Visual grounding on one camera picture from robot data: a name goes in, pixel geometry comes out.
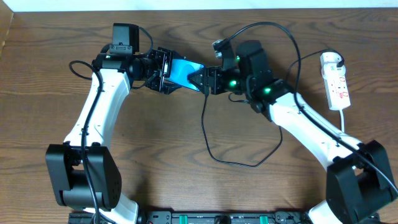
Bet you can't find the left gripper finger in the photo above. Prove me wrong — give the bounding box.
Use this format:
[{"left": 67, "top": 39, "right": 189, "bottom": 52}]
[
  {"left": 161, "top": 82, "right": 182, "bottom": 95},
  {"left": 170, "top": 51, "right": 186, "bottom": 61}
]

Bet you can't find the blue screen Galaxy smartphone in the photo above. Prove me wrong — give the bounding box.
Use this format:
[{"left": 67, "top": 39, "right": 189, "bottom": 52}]
[{"left": 165, "top": 59, "right": 205, "bottom": 91}]

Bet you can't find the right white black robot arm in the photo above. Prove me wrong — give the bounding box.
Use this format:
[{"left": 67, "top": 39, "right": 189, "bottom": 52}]
[{"left": 187, "top": 40, "right": 397, "bottom": 223}]

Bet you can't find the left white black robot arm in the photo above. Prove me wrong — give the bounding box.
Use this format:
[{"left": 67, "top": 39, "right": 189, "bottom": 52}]
[{"left": 45, "top": 23, "right": 181, "bottom": 223}]

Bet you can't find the white charger plug adapter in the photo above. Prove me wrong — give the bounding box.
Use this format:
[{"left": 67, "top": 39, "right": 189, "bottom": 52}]
[{"left": 320, "top": 52, "right": 346, "bottom": 80}]

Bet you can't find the white power strip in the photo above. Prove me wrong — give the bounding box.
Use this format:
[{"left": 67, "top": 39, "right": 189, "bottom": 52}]
[{"left": 324, "top": 75, "right": 351, "bottom": 111}]

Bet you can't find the black USB charging cable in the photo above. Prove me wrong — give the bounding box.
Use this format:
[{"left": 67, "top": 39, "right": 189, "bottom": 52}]
[{"left": 200, "top": 48, "right": 345, "bottom": 168}]

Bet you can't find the white power strip cord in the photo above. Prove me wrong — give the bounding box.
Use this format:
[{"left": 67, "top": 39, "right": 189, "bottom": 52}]
[{"left": 338, "top": 108, "right": 346, "bottom": 133}]

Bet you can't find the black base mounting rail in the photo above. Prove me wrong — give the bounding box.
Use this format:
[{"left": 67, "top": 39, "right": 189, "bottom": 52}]
[{"left": 68, "top": 210, "right": 381, "bottom": 224}]

